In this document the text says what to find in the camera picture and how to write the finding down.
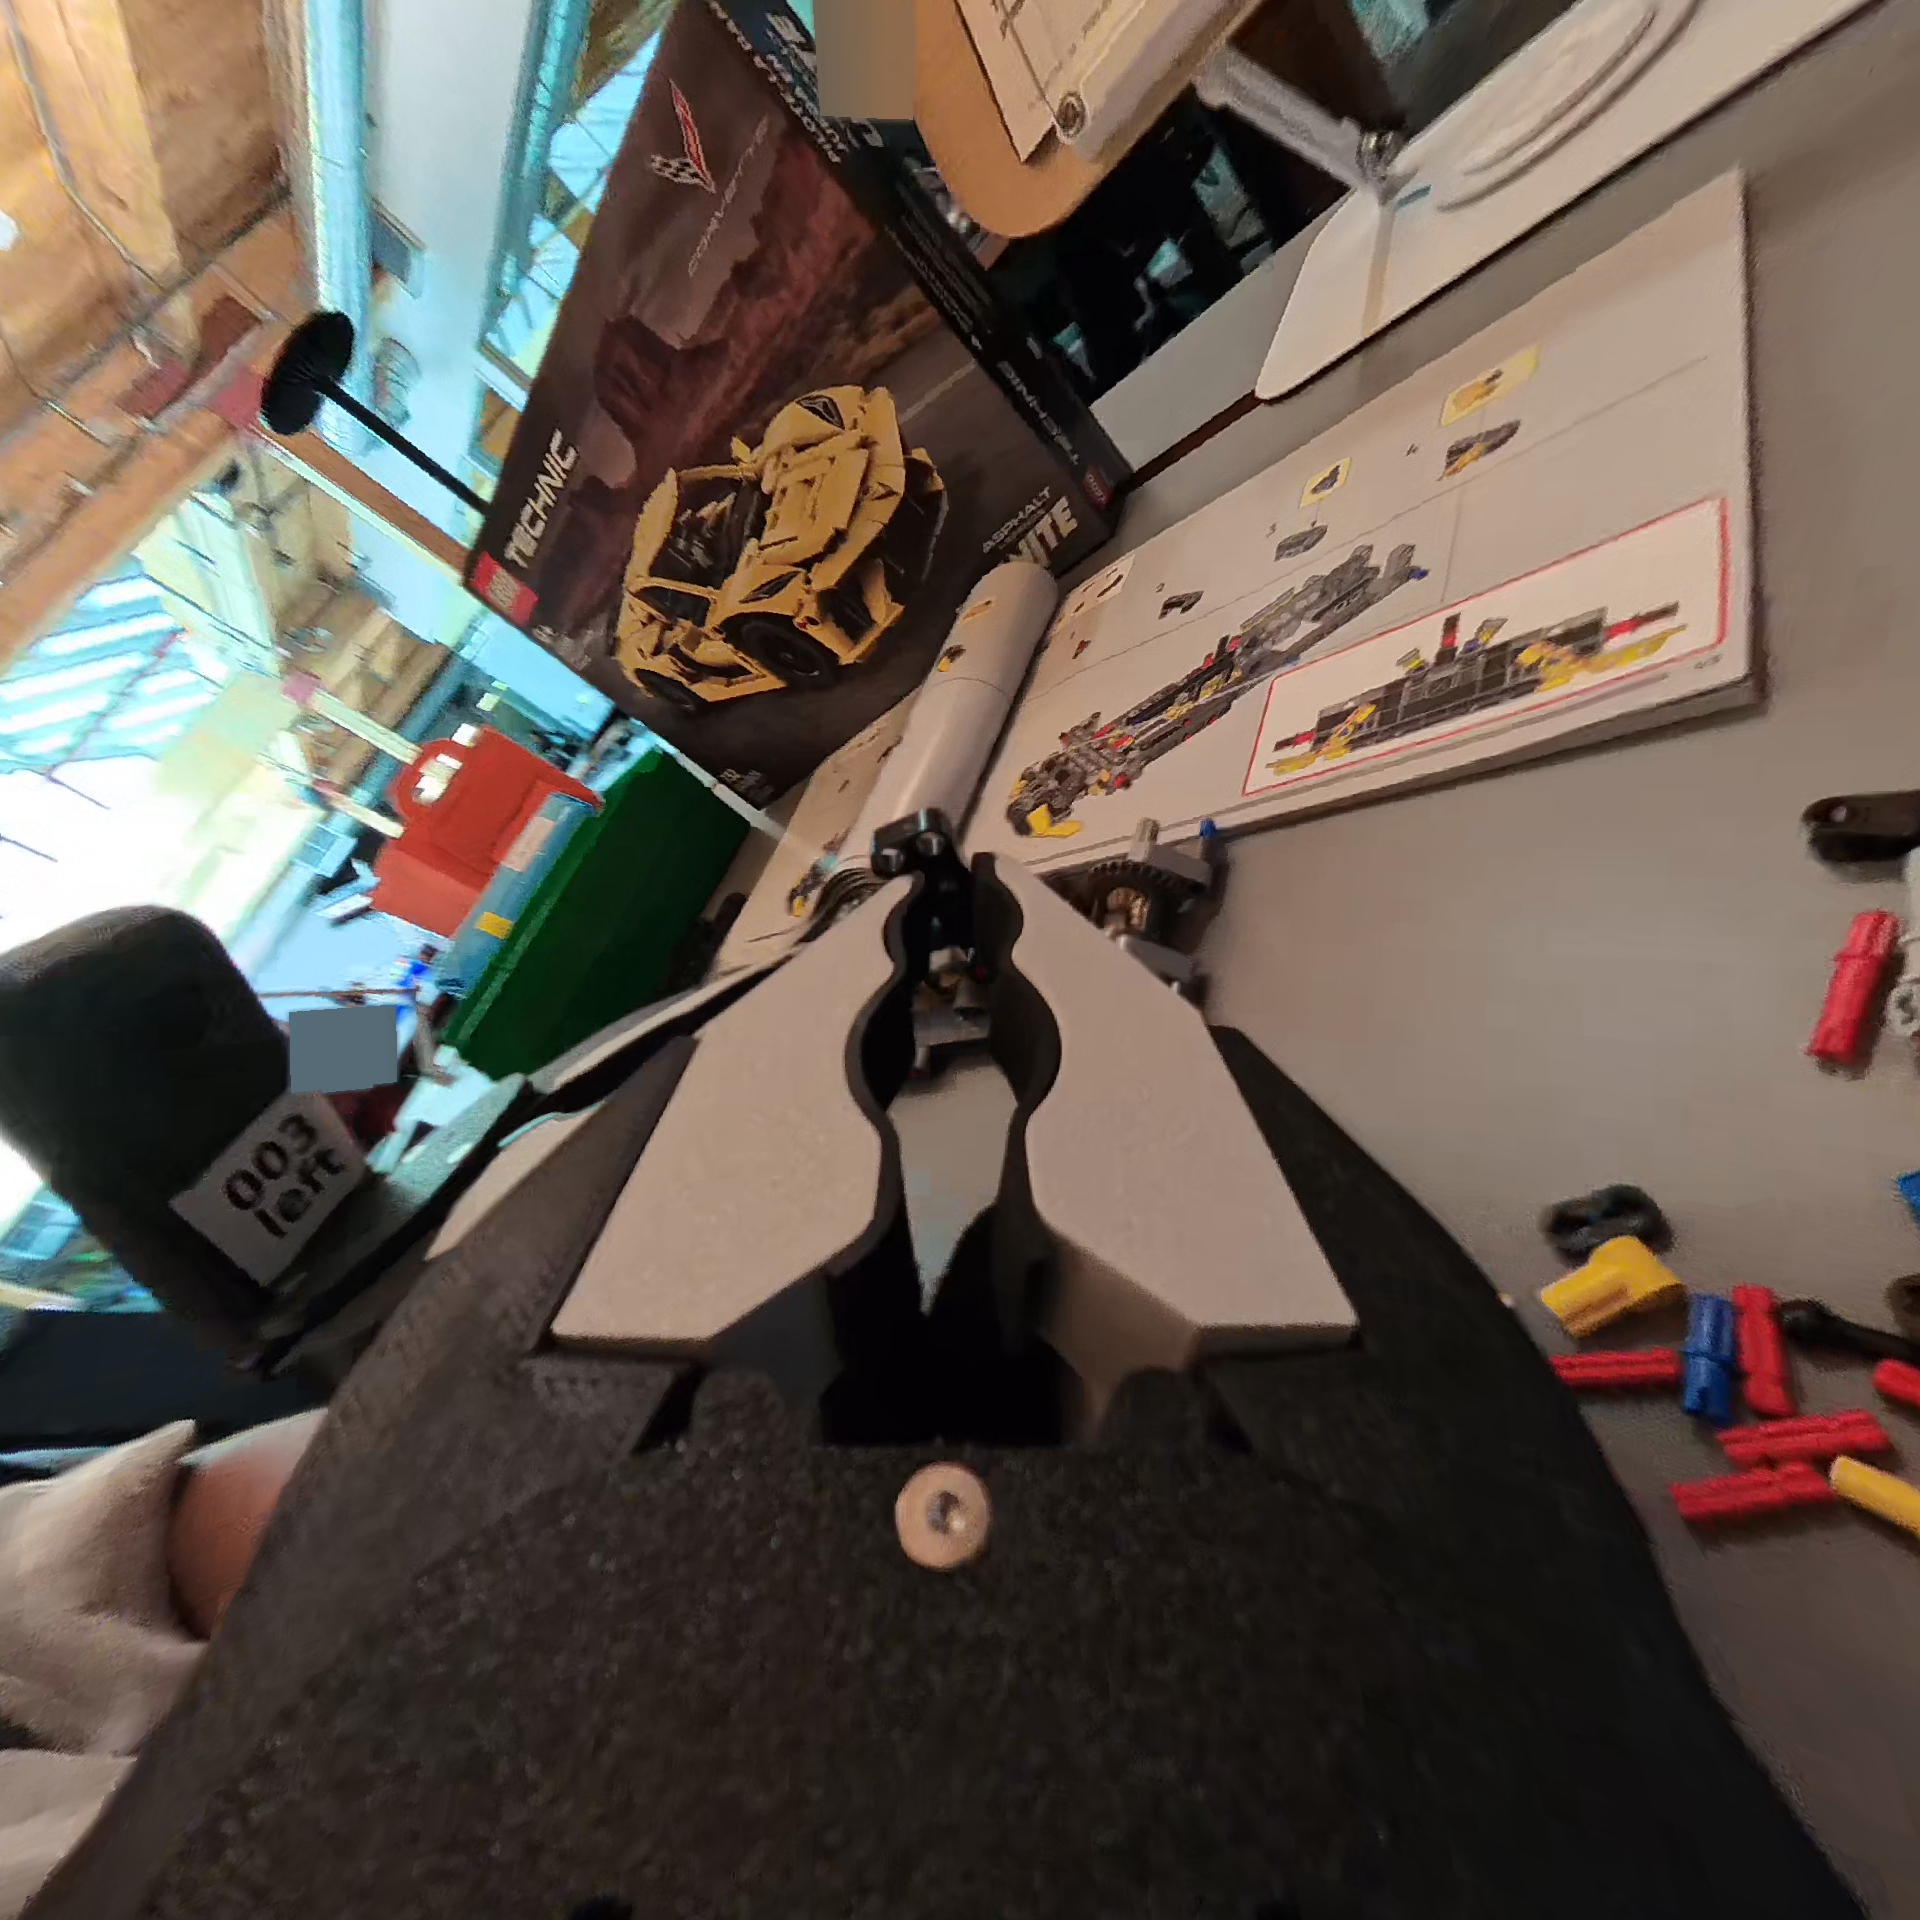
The partly built lego chassis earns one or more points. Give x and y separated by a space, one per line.
1154 902

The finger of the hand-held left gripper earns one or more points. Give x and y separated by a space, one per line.
509 1177

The black disc floor lamp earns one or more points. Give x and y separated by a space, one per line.
306 369

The pile of lego pins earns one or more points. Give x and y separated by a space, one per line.
1755 1350

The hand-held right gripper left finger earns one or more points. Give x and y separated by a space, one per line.
734 1185

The wooden board with instruction sheet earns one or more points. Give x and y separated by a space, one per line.
1003 166

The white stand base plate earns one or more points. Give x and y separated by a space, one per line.
1500 182

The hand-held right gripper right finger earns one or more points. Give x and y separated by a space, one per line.
1185 1185

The lego instruction booklet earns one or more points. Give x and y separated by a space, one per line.
1500 452

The orange tote bag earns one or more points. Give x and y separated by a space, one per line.
450 840

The lego set box yellow car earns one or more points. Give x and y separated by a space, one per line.
749 376

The person's left forearm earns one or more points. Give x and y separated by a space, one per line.
240 1516

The teal plastic container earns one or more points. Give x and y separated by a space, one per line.
555 855

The green plastic bin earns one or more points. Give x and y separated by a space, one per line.
600 932

